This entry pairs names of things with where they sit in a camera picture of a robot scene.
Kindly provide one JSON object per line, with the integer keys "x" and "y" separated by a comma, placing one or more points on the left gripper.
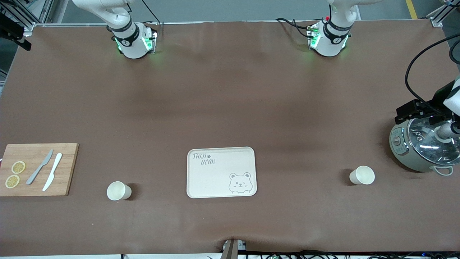
{"x": 437, "y": 98}

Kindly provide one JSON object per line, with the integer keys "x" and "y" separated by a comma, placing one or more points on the white plastic cup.
{"x": 118, "y": 191}
{"x": 363, "y": 175}

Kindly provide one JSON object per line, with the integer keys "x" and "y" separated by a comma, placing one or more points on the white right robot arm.
{"x": 129, "y": 39}

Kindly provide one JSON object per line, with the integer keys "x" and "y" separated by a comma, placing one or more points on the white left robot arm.
{"x": 329, "y": 39}

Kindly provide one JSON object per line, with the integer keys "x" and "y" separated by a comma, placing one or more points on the cream bear print tray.
{"x": 221, "y": 172}

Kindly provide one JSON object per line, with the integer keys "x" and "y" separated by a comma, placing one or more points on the grey-green cooking pot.
{"x": 402, "y": 151}

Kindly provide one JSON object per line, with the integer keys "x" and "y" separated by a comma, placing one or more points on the brown table mat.
{"x": 230, "y": 108}

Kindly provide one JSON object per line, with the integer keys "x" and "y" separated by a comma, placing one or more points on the wooden cutting board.
{"x": 68, "y": 169}

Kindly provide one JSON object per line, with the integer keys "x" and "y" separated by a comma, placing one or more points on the white plastic knife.
{"x": 53, "y": 172}

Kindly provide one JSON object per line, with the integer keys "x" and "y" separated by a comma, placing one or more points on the grey plastic knife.
{"x": 39, "y": 167}

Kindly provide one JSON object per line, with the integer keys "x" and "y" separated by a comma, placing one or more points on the lemon slice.
{"x": 18, "y": 167}
{"x": 12, "y": 181}

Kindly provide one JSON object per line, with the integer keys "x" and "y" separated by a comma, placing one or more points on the aluminium frame profile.
{"x": 440, "y": 16}
{"x": 21, "y": 14}

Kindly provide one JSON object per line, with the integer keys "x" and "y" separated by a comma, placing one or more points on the grey camera stand bracket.
{"x": 231, "y": 250}

